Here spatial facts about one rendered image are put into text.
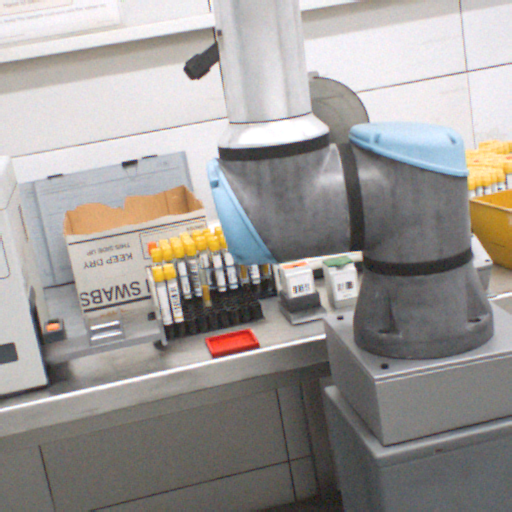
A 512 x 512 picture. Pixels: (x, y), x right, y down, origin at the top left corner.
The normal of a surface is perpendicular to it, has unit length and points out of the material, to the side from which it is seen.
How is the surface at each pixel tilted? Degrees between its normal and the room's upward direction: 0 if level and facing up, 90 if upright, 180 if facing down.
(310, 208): 85
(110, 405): 90
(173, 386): 90
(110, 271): 86
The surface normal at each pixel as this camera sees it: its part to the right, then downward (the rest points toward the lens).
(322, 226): 0.07, 0.49
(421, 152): 0.07, 0.23
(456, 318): 0.29, -0.07
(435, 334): 0.00, -0.02
